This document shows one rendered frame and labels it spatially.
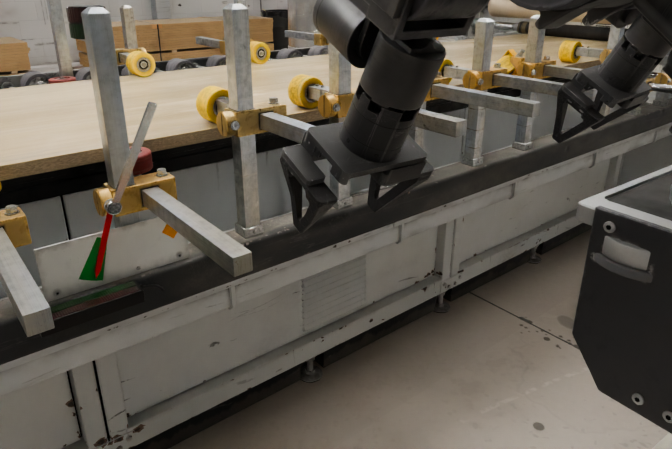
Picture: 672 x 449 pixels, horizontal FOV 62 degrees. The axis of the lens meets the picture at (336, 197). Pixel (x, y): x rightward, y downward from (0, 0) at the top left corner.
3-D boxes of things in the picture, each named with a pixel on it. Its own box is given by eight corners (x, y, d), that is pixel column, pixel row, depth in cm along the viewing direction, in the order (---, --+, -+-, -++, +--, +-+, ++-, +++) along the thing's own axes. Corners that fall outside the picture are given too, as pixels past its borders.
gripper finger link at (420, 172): (318, 195, 59) (345, 124, 53) (368, 183, 63) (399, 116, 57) (354, 241, 56) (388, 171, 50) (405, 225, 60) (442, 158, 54)
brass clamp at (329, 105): (378, 111, 129) (379, 89, 127) (332, 120, 121) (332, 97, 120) (360, 107, 134) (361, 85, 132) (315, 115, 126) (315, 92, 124)
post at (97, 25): (147, 275, 106) (109, 7, 88) (129, 281, 103) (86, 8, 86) (140, 268, 108) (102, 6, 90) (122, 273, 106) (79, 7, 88)
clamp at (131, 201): (178, 202, 104) (175, 176, 102) (104, 220, 96) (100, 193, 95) (166, 193, 108) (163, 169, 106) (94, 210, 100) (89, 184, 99)
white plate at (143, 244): (190, 257, 109) (184, 210, 105) (46, 303, 94) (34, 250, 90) (188, 256, 110) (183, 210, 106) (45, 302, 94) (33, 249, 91)
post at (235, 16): (261, 239, 120) (248, 3, 102) (246, 244, 118) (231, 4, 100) (252, 234, 123) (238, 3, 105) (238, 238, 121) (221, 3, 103)
